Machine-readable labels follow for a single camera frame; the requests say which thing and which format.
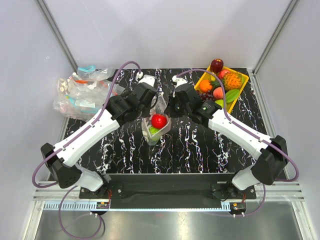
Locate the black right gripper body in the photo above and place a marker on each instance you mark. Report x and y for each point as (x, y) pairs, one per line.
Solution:
(175, 109)

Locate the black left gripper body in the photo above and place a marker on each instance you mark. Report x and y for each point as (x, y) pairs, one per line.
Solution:
(145, 112)

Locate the clear zip top bag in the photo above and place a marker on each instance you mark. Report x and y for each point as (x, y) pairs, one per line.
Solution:
(159, 105)

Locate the bright red apple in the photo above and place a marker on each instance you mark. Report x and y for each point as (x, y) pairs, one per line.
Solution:
(158, 121)

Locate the wrinkled green round fruit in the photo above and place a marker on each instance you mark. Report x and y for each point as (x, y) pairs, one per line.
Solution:
(153, 130)

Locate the smooth green apple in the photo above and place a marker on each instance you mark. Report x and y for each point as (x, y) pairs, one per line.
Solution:
(220, 102)

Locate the green star fruit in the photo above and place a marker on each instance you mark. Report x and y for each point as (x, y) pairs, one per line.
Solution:
(231, 95)

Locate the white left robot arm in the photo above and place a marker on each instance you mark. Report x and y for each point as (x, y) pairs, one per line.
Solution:
(61, 158)

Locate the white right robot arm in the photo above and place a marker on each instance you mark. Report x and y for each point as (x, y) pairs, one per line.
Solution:
(269, 162)

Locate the pile of clear zip bags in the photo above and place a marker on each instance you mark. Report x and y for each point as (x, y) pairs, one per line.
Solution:
(84, 93)

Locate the dark purple grape bunch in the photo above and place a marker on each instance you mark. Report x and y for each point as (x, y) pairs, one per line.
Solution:
(206, 96)

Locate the orange fruit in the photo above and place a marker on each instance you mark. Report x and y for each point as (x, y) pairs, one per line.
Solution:
(205, 86)

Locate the pink peach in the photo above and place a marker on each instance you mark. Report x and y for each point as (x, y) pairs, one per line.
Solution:
(218, 93)

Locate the yellow plastic fruit tray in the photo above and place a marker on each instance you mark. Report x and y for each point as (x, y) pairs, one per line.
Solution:
(207, 76)

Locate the dark red apple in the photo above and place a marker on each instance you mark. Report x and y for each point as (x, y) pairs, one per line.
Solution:
(216, 65)

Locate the orange pineapple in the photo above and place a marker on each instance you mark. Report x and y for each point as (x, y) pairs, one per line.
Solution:
(232, 81)

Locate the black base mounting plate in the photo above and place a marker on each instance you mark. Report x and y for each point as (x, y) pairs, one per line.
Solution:
(216, 185)

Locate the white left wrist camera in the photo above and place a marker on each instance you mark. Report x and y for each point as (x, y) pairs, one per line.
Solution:
(144, 78)

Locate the aluminium frame rail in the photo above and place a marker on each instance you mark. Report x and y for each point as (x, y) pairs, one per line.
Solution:
(119, 201)

